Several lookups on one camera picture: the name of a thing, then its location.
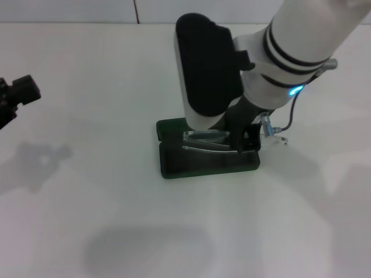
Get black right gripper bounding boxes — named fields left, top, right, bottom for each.
left=224, top=96, right=269, bottom=153

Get clear plastic glasses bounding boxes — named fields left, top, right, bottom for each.
left=181, top=129, right=289, bottom=153

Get green glasses case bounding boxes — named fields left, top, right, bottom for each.
left=155, top=117, right=261, bottom=180

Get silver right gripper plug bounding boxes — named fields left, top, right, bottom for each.
left=259, top=114, right=275, bottom=137

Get grey right gripper cable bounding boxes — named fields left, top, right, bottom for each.
left=272, top=57, right=339, bottom=136

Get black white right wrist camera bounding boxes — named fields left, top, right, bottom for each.
left=173, top=12, right=256, bottom=131

